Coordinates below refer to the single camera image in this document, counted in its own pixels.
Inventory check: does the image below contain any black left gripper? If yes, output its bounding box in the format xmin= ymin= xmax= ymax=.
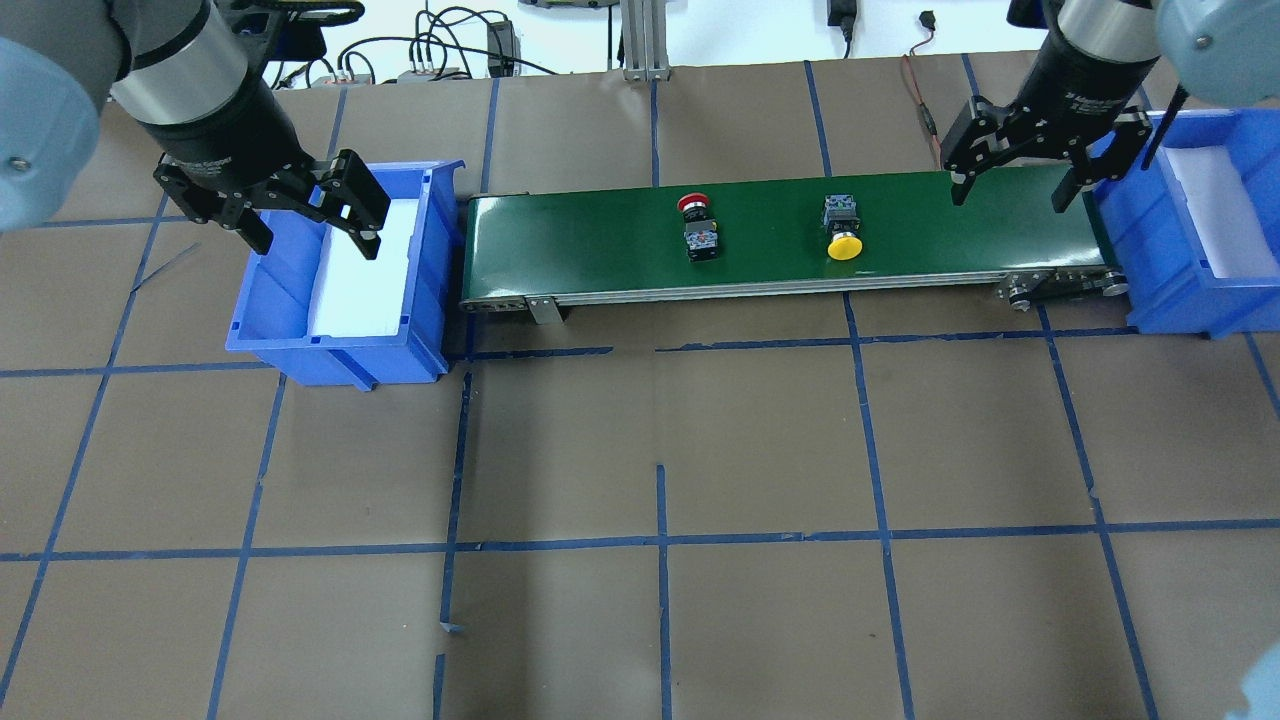
xmin=152 ymin=85 xmax=390 ymax=261

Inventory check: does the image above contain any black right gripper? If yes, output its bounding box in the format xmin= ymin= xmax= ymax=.
xmin=940 ymin=35 xmax=1153 ymax=213

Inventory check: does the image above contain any yellow push button switch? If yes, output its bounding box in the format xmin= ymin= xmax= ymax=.
xmin=822 ymin=193 xmax=864 ymax=261

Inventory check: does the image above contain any red push button switch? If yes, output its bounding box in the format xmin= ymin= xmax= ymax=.
xmin=677 ymin=192 xmax=721 ymax=263

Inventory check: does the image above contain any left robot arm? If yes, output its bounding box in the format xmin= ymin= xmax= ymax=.
xmin=1 ymin=1 xmax=390 ymax=260

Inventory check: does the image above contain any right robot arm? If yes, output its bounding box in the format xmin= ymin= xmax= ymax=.
xmin=941 ymin=1 xmax=1279 ymax=213

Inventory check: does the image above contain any white foam pad left bin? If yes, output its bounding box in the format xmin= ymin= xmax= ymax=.
xmin=307 ymin=199 xmax=419 ymax=338

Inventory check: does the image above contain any white foam pad bin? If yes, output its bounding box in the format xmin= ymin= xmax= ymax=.
xmin=307 ymin=199 xmax=419 ymax=338
xmin=1165 ymin=145 xmax=1279 ymax=279

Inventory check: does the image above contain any blue left plastic bin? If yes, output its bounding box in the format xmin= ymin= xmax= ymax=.
xmin=225 ymin=159 xmax=465 ymax=391

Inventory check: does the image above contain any blue plastic bin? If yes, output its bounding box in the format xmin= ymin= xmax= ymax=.
xmin=1092 ymin=108 xmax=1279 ymax=338
xmin=225 ymin=159 xmax=465 ymax=391

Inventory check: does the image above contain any green conveyor belt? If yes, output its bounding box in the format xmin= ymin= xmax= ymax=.
xmin=461 ymin=167 xmax=1128 ymax=323

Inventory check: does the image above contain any blue right plastic bin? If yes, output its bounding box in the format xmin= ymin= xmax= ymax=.
xmin=1092 ymin=108 xmax=1279 ymax=338

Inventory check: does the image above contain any white foam pad right bin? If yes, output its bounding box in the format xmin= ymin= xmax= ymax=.
xmin=1165 ymin=145 xmax=1279 ymax=279

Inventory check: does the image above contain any black power adapter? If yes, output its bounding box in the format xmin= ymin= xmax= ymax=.
xmin=486 ymin=20 xmax=522 ymax=78

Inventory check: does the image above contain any red black conveyor wire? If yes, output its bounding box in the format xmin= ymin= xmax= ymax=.
xmin=899 ymin=12 xmax=941 ymax=141

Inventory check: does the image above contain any aluminium frame post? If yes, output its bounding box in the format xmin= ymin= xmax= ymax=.
xmin=620 ymin=0 xmax=672 ymax=83

